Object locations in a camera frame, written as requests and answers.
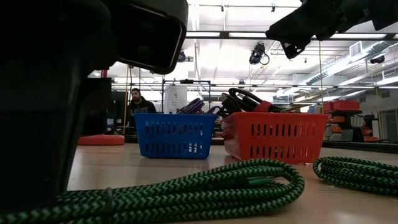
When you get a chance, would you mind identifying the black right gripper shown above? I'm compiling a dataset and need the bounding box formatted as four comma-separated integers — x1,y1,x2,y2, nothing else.
266,0,373,60

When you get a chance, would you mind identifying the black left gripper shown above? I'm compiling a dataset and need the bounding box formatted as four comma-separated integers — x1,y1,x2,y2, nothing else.
0,0,189,78

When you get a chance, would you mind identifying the thick black cable red strap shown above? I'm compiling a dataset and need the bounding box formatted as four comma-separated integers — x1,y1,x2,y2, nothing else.
228,87,285,113

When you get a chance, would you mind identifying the red desk lamp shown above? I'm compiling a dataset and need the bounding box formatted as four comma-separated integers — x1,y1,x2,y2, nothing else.
77,68,126,146

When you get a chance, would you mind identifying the black computer monitor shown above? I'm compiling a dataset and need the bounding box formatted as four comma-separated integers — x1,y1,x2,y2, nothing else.
105,90,129,120

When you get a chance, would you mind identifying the red plastic basket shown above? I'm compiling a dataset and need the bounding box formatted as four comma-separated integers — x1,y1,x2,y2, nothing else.
220,111,330,165

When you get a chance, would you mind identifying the person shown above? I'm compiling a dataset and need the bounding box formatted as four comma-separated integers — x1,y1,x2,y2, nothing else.
126,88,157,128

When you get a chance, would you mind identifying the red bin storage shelf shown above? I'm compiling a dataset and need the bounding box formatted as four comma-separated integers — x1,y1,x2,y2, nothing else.
323,99,363,142

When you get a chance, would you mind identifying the blue plastic basket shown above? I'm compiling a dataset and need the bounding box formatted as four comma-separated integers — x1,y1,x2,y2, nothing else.
134,113,218,160

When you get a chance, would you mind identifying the black metal rig frame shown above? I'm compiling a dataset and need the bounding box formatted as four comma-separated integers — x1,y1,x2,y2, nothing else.
160,78,212,113

